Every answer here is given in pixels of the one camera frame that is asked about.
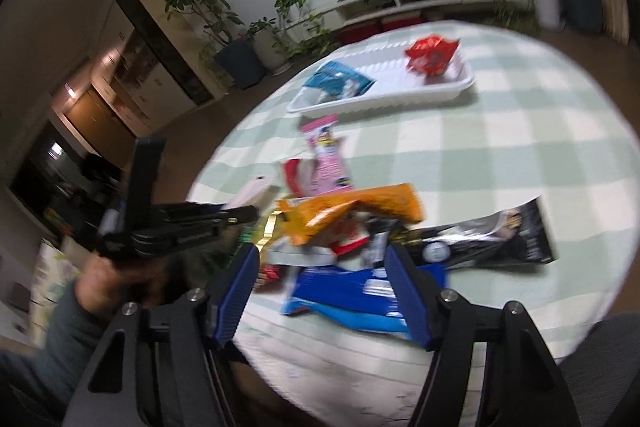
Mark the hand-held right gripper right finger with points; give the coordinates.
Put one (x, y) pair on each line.
(407, 302)

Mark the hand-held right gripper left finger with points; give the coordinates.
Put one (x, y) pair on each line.
(235, 294)

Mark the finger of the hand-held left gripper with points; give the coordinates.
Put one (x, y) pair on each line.
(190, 239)
(225, 216)

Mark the green snack packet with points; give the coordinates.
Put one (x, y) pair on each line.
(247, 239)

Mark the pale peach snack packet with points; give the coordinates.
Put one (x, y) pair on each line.
(252, 193)

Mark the blue and white snack packet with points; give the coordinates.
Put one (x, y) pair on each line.
(345, 297)

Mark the red and white snack packet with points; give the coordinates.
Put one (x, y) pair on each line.
(295, 174)

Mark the small red white snack packet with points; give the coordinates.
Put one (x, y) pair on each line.
(350, 243)

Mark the long black snack packet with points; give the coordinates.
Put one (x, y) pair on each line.
(490, 237)

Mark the orange snack packet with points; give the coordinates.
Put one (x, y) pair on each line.
(350, 207)

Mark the pink cartoon snack packet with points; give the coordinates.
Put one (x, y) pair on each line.
(327, 157)

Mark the white plastic tray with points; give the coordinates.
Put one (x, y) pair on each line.
(395, 82)

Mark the person's left forearm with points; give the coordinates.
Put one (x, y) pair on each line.
(50, 357)

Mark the person's left hand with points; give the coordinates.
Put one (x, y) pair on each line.
(100, 284)

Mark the gold foil snack packet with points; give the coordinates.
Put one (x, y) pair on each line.
(269, 229)

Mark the small black snack packet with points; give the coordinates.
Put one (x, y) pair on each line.
(377, 247)

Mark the white tall cabinet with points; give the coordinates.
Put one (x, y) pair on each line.
(165, 57)

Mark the floral printed cloth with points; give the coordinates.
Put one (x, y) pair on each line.
(50, 272)

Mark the tall plant in dark pot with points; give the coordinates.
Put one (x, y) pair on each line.
(240, 62)

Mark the small plant in beige pot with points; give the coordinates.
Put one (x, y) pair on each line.
(270, 49)

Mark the green checked tablecloth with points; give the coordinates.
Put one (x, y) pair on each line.
(500, 142)

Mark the person's grey trousers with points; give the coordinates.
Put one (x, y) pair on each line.
(605, 372)

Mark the red storage box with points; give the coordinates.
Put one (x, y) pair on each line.
(400, 23)

